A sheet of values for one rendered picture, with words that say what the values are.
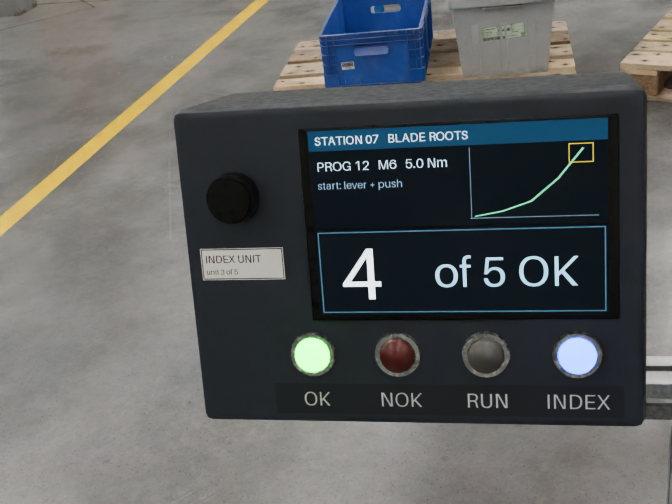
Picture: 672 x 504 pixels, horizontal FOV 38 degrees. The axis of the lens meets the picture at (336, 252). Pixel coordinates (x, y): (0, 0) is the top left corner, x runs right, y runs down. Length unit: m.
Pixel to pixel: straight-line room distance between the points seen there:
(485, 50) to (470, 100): 3.35
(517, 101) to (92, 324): 2.46
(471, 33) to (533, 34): 0.23
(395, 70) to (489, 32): 0.39
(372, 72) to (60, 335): 1.68
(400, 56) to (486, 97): 3.35
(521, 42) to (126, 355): 1.97
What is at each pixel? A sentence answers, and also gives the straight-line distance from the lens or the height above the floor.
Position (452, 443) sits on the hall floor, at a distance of 2.24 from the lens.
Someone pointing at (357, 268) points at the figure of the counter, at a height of 1.17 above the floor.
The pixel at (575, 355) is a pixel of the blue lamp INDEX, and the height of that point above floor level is 1.12.
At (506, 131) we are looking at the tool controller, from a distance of 0.53.
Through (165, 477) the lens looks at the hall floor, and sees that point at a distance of 2.29.
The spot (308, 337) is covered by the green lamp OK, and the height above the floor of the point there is 1.13.
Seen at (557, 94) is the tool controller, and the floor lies 1.25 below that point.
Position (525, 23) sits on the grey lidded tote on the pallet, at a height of 0.35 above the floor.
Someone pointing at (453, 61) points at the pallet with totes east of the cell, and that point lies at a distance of 4.13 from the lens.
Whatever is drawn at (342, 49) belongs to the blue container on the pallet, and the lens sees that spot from 3.90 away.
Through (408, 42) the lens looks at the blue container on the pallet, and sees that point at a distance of 3.86.
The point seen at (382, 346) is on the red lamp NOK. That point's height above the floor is 1.12.
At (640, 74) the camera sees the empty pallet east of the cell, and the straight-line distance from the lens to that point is 3.99.
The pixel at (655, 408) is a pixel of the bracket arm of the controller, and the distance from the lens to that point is 0.66.
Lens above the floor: 1.44
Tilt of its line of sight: 28 degrees down
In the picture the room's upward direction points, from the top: 8 degrees counter-clockwise
